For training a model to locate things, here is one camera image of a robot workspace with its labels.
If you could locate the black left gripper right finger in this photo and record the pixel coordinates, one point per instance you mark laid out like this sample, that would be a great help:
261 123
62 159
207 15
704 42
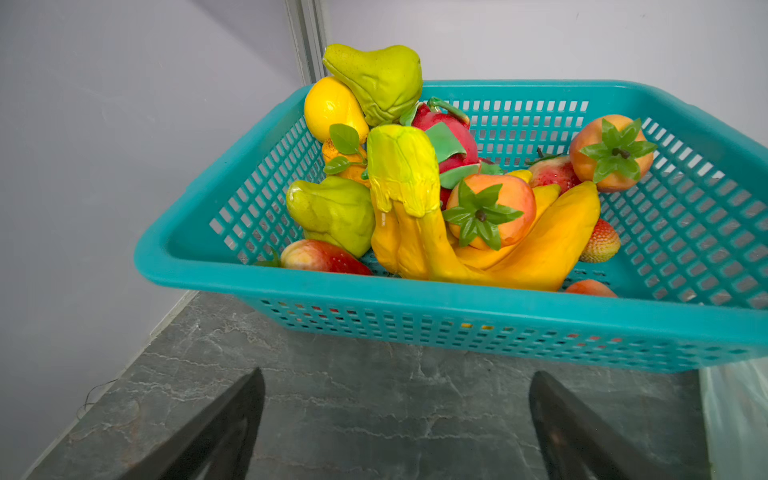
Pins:
575 443

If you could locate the green fake pear top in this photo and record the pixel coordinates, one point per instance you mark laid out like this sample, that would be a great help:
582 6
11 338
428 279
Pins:
386 82

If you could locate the teal plastic basket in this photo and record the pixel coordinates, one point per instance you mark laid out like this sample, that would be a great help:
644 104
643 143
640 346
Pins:
690 281

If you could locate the yellow fake banana bunch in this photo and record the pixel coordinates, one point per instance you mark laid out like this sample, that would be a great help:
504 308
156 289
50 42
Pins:
411 238

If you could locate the orange fake fruit with leaves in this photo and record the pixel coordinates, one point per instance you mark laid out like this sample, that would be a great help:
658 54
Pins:
344 155

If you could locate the white plastic bag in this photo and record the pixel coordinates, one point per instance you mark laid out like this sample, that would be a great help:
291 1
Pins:
734 399

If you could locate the red pink fake apple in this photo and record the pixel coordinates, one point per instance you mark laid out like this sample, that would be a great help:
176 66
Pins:
553 170

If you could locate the yellow fake lemon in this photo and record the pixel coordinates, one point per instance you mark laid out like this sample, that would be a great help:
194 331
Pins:
330 102

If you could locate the small fake peach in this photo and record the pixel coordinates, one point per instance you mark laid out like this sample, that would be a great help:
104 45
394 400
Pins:
591 288

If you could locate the red fake strawberry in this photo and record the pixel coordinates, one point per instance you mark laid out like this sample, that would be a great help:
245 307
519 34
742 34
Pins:
603 244

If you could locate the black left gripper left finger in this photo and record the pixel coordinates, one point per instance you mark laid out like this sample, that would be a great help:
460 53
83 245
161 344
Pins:
218 443

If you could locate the orange fake persimmon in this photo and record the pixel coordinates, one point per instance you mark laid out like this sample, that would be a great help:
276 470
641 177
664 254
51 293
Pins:
490 212
612 152

